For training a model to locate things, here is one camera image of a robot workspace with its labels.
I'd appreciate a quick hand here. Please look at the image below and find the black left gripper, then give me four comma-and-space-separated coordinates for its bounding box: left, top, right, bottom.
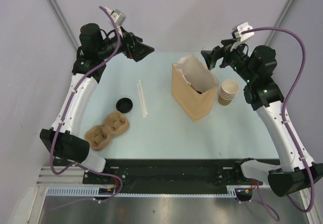
96, 25, 153, 62

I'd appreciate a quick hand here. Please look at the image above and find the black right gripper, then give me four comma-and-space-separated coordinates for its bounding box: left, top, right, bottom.
201, 38, 257, 83

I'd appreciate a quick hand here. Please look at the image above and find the brown paper bag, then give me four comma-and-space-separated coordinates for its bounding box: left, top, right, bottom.
172, 53, 220, 122

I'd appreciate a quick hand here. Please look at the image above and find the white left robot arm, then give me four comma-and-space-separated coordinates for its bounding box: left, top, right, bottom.
40, 23, 154, 184

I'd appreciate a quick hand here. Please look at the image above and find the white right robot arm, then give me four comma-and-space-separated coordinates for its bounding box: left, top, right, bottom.
201, 39, 322, 197

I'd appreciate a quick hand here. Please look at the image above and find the stack of brown paper cups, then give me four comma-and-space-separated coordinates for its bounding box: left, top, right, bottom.
218, 79, 240, 106

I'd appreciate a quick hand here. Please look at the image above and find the brown pulp cup carrier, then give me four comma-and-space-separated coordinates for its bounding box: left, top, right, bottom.
84, 111, 130, 151

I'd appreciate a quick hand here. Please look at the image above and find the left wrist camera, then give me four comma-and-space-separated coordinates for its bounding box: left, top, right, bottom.
105, 7, 126, 27

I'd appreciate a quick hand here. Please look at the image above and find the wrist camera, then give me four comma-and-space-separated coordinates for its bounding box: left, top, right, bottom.
105, 7, 126, 27
230, 22, 254, 51

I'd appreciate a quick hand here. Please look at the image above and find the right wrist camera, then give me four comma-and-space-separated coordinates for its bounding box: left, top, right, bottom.
230, 22, 254, 51

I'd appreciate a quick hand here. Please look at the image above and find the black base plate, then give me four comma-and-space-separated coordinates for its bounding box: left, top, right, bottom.
82, 159, 263, 187

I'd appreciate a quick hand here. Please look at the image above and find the aluminium frame rail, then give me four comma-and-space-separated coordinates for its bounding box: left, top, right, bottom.
36, 167, 313, 209

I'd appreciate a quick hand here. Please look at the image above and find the white slotted cable duct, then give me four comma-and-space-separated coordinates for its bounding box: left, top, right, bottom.
47, 186, 99, 196

